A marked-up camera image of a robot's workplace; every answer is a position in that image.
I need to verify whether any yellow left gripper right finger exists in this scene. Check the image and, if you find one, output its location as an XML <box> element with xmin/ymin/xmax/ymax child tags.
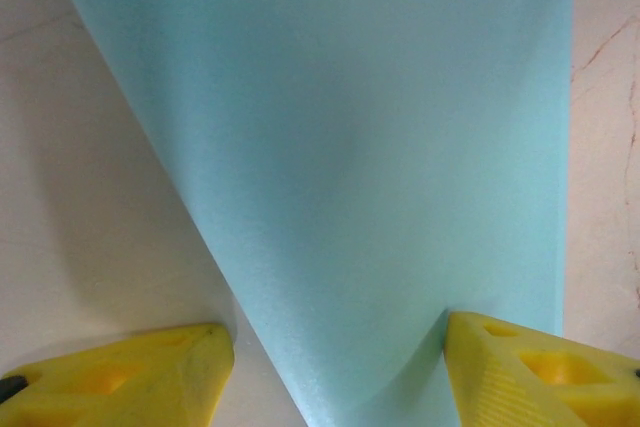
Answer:
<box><xmin>442</xmin><ymin>310</ymin><xmax>640</xmax><ymax>427</ymax></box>

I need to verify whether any light blue paper sheet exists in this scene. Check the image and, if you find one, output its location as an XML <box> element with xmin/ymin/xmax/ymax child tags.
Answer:
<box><xmin>42</xmin><ymin>0</ymin><xmax>576</xmax><ymax>427</ymax></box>

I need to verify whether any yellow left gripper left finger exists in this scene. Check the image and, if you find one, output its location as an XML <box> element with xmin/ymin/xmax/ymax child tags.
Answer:
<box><xmin>0</xmin><ymin>322</ymin><xmax>235</xmax><ymax>427</ymax></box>

